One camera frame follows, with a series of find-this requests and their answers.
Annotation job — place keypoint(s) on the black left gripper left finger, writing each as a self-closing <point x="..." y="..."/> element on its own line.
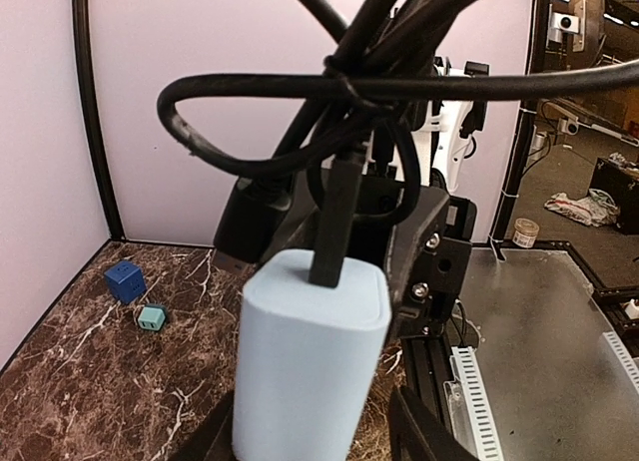
<point x="212" y="440"/>

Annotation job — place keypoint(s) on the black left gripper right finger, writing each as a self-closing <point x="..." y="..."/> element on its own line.
<point x="416" y="434"/>

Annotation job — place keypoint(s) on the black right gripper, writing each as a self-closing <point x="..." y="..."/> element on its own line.
<point x="410" y="274"/>

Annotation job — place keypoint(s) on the light blue charger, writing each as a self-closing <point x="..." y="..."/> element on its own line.
<point x="306" y="358"/>

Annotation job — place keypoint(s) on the white plastic tub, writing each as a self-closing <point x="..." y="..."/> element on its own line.
<point x="525" y="233"/>

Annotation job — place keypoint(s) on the teal small charger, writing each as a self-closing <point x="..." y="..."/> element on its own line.
<point x="152" y="317"/>

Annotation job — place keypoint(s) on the dark blue cube socket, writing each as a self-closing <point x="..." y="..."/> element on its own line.
<point x="125" y="281"/>

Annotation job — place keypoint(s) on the white slotted cable duct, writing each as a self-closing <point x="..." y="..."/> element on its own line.
<point x="471" y="417"/>

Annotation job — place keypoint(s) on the black front aluminium rail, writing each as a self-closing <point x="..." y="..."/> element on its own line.
<point x="427" y="369"/>

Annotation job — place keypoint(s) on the right black frame post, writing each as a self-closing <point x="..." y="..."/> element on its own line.
<point x="524" y="129"/>

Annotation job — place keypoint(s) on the black frame post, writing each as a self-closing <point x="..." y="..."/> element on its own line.
<point x="91" y="117"/>
<point x="524" y="129"/>

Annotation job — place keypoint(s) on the left black frame post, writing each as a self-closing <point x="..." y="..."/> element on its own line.
<point x="91" y="117"/>

